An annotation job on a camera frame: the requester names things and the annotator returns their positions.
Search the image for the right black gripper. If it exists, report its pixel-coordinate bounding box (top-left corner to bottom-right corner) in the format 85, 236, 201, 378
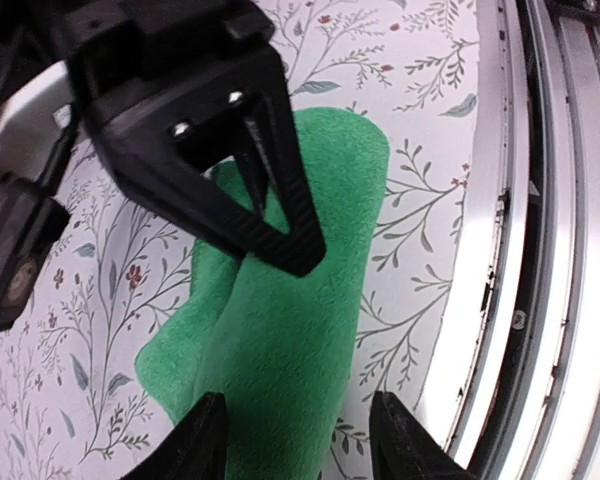
0, 0, 301, 276

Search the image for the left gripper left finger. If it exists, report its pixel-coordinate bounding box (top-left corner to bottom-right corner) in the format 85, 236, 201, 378
129, 392, 228, 480

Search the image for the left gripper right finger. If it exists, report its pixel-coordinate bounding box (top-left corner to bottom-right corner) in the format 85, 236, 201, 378
369, 391, 475, 480

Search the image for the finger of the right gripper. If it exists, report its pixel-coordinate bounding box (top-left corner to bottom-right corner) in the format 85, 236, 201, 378
222, 46, 326, 278

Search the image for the green towel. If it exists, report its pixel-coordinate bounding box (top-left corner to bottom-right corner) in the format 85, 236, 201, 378
135, 108, 390, 479

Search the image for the front aluminium rail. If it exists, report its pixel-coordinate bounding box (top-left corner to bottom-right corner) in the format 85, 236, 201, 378
423, 1, 600, 479

